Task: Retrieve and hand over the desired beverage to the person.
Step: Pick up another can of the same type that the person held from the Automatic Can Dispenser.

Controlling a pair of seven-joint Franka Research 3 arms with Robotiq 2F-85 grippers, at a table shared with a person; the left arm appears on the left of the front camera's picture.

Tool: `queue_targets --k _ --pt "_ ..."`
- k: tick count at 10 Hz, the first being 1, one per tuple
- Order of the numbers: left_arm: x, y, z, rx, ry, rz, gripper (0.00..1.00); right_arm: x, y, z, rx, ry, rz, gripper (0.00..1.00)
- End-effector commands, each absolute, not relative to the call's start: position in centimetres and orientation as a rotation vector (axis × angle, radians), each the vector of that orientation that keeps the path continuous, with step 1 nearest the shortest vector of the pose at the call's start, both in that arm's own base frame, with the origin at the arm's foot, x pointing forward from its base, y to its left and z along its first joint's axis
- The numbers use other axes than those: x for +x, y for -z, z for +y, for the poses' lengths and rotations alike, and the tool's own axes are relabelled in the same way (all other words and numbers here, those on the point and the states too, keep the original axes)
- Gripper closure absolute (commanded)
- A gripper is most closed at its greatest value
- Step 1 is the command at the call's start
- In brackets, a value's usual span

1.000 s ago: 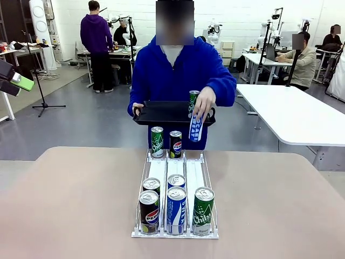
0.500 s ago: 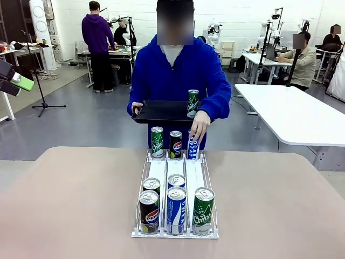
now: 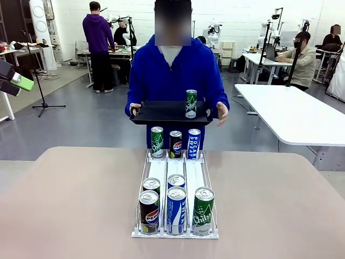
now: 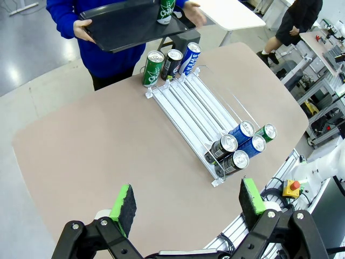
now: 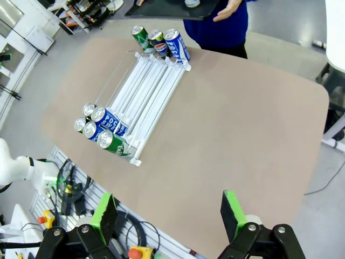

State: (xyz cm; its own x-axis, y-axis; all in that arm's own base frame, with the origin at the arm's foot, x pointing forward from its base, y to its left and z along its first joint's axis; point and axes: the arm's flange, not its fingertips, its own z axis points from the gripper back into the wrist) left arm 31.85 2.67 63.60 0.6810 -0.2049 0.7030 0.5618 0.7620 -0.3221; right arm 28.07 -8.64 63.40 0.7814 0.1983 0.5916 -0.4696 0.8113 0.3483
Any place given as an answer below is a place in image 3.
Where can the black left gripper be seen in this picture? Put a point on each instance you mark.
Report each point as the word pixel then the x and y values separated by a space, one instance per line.
pixel 6 70

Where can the black plastic tray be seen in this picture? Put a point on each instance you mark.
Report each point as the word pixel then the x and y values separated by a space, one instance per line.
pixel 161 113

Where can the green Chilsung cider can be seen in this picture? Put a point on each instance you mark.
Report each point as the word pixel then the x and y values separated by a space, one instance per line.
pixel 203 213
pixel 191 105
pixel 157 143

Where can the person's left forearm blue sleeve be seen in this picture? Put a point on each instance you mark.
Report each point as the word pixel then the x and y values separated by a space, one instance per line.
pixel 222 93

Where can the person's right forearm blue sleeve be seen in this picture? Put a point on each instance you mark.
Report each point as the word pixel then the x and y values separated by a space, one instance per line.
pixel 132 94

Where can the person in purple hoodie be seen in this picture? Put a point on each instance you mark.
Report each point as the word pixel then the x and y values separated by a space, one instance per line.
pixel 97 35

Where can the person in black clothes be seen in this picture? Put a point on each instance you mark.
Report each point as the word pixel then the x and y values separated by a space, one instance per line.
pixel 121 35

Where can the person in blue hoodie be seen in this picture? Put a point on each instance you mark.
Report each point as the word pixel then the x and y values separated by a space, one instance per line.
pixel 161 78

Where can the seated person beige jacket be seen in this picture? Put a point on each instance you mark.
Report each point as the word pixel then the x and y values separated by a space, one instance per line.
pixel 304 64

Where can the seated person black top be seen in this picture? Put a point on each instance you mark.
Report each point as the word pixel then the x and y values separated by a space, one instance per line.
pixel 332 39

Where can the person's right hand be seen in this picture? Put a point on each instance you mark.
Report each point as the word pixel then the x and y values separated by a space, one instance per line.
pixel 134 106

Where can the person's left hand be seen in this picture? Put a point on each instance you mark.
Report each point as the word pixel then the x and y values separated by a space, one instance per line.
pixel 224 113

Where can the white table leg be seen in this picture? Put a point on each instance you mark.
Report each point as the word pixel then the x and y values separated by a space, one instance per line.
pixel 9 106

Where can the black tripod stand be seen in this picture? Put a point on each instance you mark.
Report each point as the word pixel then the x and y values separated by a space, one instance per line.
pixel 40 89

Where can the cluttered white side table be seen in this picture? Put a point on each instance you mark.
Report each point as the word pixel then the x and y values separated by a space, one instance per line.
pixel 24 50

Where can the white tower air conditioner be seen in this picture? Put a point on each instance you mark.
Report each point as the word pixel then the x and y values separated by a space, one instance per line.
pixel 40 27

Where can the background work table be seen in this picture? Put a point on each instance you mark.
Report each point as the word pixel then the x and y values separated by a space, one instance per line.
pixel 121 54

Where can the black Pepsi can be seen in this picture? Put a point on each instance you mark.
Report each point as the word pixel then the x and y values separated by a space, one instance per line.
pixel 151 184
pixel 175 145
pixel 149 213

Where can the blue Pocari Sweat can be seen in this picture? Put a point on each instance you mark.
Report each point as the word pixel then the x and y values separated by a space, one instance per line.
pixel 176 211
pixel 176 180
pixel 194 144

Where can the white can dispenser rack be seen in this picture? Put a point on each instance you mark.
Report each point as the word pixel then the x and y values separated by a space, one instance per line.
pixel 198 175

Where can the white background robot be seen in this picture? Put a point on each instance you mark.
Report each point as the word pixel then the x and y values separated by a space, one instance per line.
pixel 261 39
pixel 213 32

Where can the white drawer cabinet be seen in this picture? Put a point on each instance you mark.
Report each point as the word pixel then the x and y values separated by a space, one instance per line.
pixel 228 52

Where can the black backpack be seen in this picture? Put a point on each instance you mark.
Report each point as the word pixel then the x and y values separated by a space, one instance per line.
pixel 240 64

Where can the white background desk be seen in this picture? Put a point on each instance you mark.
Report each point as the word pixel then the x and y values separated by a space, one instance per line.
pixel 258 60

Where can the grey laptop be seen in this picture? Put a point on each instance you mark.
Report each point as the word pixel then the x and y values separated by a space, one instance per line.
pixel 270 52

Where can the large white table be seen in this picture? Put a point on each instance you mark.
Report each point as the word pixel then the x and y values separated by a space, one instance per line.
pixel 291 113

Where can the black pole stand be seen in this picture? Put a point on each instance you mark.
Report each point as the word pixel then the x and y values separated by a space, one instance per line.
pixel 294 62

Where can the white fabric panel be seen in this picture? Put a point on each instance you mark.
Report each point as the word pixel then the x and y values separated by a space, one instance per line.
pixel 338 78

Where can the black camera stand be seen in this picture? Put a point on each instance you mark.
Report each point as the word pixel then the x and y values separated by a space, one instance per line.
pixel 263 54

